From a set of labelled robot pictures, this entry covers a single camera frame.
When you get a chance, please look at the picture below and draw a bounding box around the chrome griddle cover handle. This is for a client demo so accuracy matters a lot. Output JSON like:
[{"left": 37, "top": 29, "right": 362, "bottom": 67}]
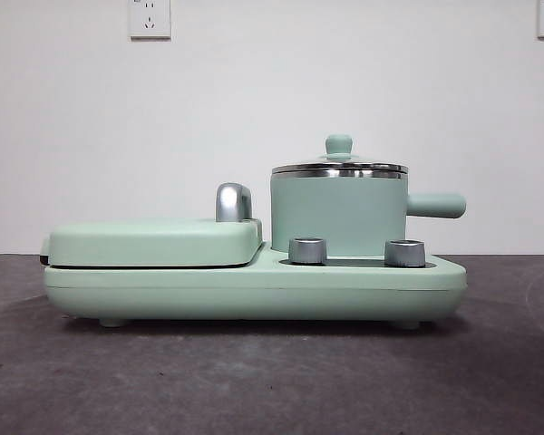
[{"left": 215, "top": 182, "right": 255, "bottom": 223}]

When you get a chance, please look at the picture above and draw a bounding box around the mint green griddle cover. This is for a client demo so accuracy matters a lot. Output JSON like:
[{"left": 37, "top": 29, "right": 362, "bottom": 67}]
[{"left": 39, "top": 217, "right": 264, "bottom": 268}]

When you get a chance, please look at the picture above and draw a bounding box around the glass lid with green knob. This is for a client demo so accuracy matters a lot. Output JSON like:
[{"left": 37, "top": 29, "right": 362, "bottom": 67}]
[{"left": 271, "top": 134, "right": 409, "bottom": 174}]

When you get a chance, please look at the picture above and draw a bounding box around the silver control knob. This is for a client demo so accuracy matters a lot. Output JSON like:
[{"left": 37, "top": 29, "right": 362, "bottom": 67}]
[
  {"left": 384, "top": 238, "right": 425, "bottom": 267},
  {"left": 288, "top": 237, "right": 327, "bottom": 265}
]

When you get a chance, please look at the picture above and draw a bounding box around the mint green steamer pot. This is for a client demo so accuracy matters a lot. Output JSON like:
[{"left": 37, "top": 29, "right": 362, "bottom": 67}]
[{"left": 269, "top": 169, "right": 468, "bottom": 255}]

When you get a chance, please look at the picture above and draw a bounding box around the mint green breakfast maker base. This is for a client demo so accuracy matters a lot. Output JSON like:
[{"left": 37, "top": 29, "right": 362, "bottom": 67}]
[{"left": 43, "top": 240, "right": 468, "bottom": 328}]

